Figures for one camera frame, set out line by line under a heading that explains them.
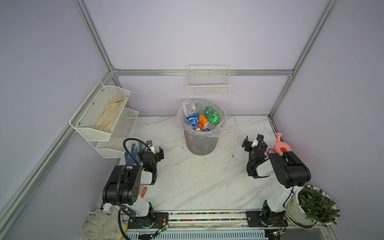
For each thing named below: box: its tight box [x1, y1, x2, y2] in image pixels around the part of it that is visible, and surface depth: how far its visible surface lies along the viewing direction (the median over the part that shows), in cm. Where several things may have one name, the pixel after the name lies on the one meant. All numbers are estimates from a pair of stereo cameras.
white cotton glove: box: [82, 205, 128, 240], surface depth 73 cm
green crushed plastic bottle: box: [203, 106, 221, 125], surface depth 88 cm
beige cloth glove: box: [94, 97, 127, 133], surface depth 81 cm
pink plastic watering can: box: [273, 132, 292, 154], surface depth 91 cm
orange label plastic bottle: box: [199, 114, 210, 132], surface depth 88 cm
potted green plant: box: [285, 184, 341, 230], surface depth 65 cm
